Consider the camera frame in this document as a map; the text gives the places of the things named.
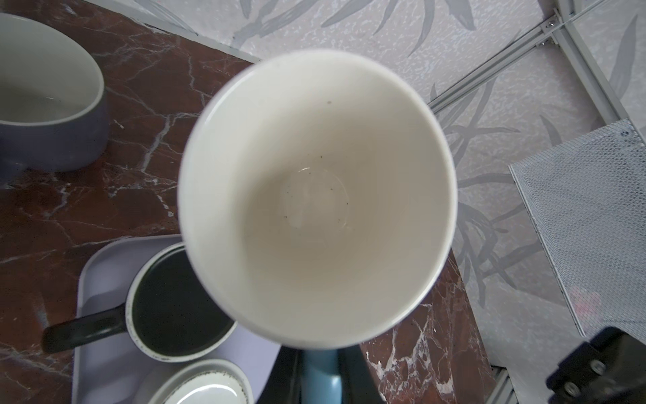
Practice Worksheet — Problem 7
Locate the light blue mug front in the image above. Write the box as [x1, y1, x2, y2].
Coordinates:
[177, 49, 459, 404]

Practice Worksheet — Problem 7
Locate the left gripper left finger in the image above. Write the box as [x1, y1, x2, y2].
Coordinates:
[257, 347, 302, 404]

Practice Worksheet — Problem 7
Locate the cream white mug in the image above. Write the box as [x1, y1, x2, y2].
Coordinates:
[133, 359, 254, 404]

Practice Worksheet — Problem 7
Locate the black mug white rim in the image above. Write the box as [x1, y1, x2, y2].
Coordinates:
[41, 242, 237, 363]

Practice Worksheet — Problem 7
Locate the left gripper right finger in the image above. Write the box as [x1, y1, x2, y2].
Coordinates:
[338, 345, 385, 404]

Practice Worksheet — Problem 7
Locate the white wire mesh basket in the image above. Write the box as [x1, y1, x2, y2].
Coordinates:
[510, 120, 645, 341]

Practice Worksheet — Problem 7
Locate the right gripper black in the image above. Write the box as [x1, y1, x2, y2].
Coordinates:
[546, 327, 645, 403]

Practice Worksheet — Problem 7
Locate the aluminium frame crossbar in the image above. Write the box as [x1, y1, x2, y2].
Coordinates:
[427, 1, 630, 125]

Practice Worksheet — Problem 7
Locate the lilac purple mug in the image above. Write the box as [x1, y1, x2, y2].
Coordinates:
[1, 13, 109, 184]

